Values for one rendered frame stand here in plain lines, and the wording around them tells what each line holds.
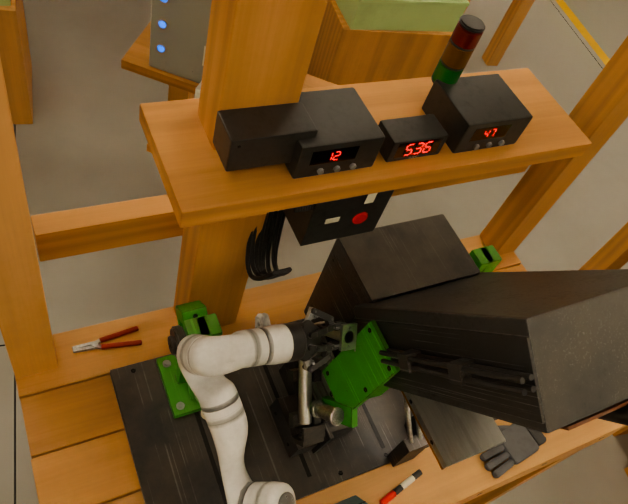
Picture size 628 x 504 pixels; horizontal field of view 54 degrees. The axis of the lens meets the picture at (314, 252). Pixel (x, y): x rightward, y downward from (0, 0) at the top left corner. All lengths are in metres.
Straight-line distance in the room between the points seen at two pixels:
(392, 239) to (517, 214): 0.60
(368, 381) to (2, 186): 0.75
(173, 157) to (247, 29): 0.25
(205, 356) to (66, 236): 0.40
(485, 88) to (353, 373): 0.63
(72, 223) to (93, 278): 1.46
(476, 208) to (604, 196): 0.93
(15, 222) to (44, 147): 2.14
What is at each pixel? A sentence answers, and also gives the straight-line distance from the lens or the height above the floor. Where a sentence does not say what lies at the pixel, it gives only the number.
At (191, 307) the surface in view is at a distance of 1.34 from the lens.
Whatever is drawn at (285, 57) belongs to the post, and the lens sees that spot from 0.98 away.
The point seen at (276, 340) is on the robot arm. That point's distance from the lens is 1.16.
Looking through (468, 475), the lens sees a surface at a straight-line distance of 1.64.
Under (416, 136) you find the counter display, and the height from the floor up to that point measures 1.59.
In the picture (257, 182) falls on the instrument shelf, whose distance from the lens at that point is 1.03.
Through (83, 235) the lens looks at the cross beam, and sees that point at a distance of 1.30.
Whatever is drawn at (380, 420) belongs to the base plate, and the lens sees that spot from 1.59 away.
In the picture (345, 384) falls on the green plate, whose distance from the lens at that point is 1.34.
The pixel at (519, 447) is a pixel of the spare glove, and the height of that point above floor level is 0.93.
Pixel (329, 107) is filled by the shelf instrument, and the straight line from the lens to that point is 1.09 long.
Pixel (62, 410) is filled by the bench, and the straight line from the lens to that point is 1.53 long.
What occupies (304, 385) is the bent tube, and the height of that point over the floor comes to 1.04.
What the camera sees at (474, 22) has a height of 1.73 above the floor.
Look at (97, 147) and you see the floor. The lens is 3.22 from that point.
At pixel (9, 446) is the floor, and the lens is 2.46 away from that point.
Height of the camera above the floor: 2.29
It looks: 51 degrees down
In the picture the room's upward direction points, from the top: 22 degrees clockwise
